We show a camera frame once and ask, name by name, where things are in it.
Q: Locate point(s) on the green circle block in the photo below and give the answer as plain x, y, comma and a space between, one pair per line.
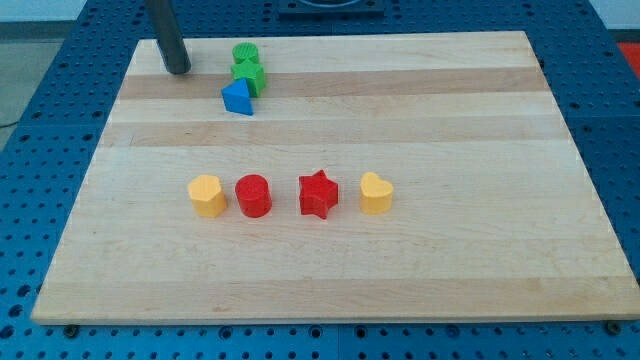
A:
245, 51

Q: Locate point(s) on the red star block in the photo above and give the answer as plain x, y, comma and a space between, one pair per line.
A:
318, 194

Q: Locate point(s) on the yellow heart block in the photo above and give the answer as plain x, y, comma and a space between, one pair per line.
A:
376, 194

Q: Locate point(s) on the red cylinder block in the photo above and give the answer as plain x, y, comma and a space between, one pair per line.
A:
253, 195

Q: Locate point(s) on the wooden board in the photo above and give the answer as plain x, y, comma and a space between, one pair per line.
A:
494, 216

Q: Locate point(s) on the yellow hexagon block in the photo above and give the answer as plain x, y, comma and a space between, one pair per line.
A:
207, 196

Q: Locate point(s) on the blue triangle block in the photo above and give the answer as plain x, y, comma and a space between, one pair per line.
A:
237, 98

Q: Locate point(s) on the green star block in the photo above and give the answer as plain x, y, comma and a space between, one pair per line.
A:
253, 73

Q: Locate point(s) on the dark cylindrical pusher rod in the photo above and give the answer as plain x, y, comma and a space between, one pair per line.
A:
168, 36

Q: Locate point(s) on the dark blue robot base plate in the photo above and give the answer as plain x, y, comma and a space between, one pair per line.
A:
309, 9

